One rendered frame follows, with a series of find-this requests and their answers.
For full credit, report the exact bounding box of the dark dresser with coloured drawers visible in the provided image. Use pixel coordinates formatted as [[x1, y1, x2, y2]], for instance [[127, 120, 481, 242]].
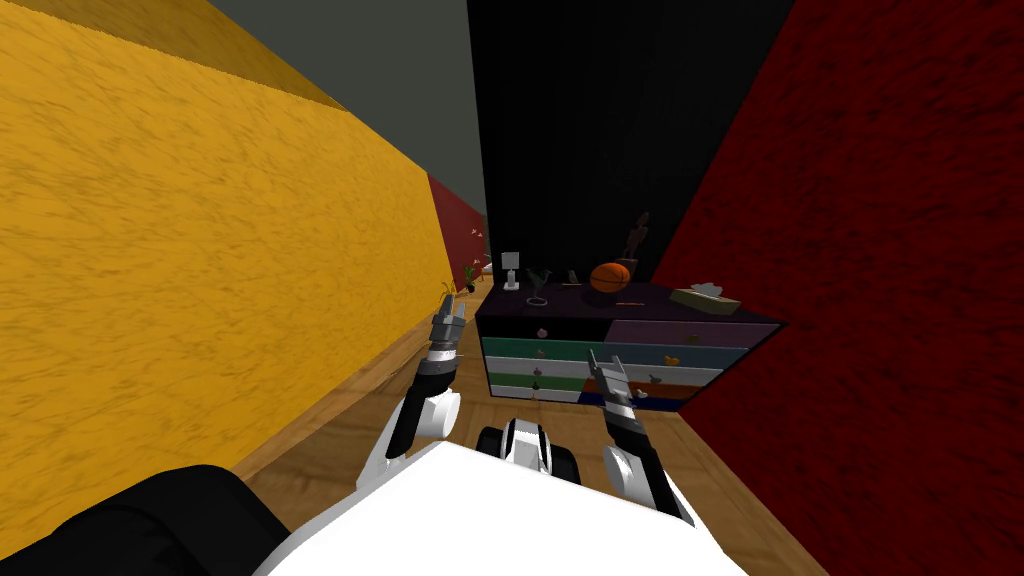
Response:
[[475, 211, 790, 416]]

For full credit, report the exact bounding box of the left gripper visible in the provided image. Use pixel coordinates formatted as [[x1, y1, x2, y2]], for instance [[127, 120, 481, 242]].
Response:
[[431, 293, 468, 354]]

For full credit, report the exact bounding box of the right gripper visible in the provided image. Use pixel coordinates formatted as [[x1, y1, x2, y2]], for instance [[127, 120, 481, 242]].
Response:
[[587, 348, 639, 416]]

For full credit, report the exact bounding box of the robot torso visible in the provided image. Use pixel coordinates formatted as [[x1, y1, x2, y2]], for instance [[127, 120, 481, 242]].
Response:
[[254, 416, 750, 576]]

